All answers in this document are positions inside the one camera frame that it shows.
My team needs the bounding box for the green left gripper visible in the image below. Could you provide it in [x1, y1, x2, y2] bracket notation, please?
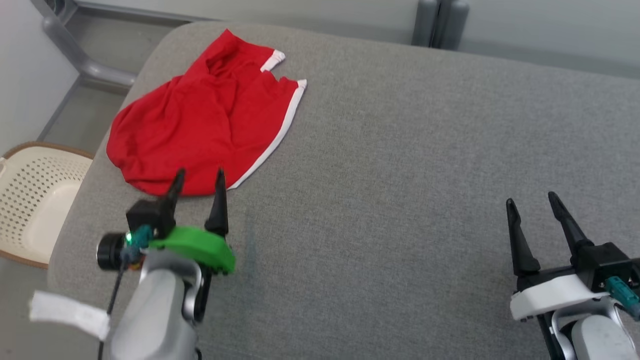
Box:
[147, 168, 237, 276]

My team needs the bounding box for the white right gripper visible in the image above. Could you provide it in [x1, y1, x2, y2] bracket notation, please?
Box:
[505, 191, 608, 322]

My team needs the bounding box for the red shorts white trim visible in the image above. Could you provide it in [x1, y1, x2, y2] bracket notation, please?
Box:
[106, 28, 308, 197]

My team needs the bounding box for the grey fabric sofa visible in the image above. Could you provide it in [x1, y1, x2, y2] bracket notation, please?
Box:
[47, 20, 640, 360]

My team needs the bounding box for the beige perforated laundry basket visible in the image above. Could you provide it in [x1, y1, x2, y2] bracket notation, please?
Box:
[0, 141, 95, 270]

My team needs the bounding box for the white tape label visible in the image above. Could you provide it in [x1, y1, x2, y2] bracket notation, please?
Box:
[29, 291, 112, 342]

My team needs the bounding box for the right black cable teal plug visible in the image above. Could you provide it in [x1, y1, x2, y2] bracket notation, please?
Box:
[604, 276, 640, 321]

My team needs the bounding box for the black cable teal plug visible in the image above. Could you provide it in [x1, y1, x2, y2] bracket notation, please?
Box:
[97, 225, 153, 360]
[604, 276, 640, 321]

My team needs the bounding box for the left black cable teal plug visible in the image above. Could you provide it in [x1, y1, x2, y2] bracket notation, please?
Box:
[97, 225, 153, 360]

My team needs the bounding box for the grey double metal post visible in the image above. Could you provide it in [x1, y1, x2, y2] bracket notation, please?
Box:
[411, 0, 471, 51]

